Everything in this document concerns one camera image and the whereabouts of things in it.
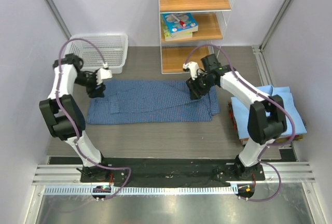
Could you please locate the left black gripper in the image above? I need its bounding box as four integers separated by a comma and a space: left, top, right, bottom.
75, 71, 106, 98

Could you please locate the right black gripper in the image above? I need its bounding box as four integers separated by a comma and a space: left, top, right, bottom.
186, 72, 215, 100

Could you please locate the dark blue checkered shirt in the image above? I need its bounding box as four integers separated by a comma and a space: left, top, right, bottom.
87, 79, 220, 125

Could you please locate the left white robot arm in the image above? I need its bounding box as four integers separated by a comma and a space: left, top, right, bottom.
39, 53, 110, 182

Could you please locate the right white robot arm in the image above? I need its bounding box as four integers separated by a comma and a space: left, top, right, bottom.
183, 54, 287, 180

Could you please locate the folded shirts pile underneath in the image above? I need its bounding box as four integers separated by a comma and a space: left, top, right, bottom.
228, 101, 303, 147

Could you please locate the white plastic laundry basket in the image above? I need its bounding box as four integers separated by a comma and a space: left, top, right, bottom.
64, 33, 129, 74

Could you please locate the folded light blue shirt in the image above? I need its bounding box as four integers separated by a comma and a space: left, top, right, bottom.
231, 85, 307, 139

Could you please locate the green book underneath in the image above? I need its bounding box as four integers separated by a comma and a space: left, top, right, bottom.
161, 19, 192, 41

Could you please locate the blue children's book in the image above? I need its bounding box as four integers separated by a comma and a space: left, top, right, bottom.
161, 12, 198, 37

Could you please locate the red white marker pen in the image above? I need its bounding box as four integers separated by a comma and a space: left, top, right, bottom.
171, 14, 186, 27

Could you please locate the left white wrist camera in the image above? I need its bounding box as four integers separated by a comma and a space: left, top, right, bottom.
96, 63, 113, 86

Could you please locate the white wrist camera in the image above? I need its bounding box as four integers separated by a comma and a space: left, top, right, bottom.
183, 62, 200, 80
96, 63, 113, 86

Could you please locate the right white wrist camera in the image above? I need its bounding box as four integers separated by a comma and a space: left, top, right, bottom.
183, 62, 200, 80

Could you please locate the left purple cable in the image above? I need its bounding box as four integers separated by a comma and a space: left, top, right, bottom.
55, 38, 132, 202

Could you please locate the purple cable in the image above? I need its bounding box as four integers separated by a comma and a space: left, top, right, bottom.
184, 44, 297, 203
55, 38, 132, 202

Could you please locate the white wire wooden shelf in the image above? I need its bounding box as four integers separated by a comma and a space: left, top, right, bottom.
158, 0, 236, 74

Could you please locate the black mounting base plate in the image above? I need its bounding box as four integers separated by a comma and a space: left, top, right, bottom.
48, 156, 266, 183

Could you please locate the aluminium rail frame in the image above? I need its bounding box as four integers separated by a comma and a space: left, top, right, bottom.
33, 162, 315, 199

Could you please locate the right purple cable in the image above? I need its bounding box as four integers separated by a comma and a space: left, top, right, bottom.
184, 44, 297, 203

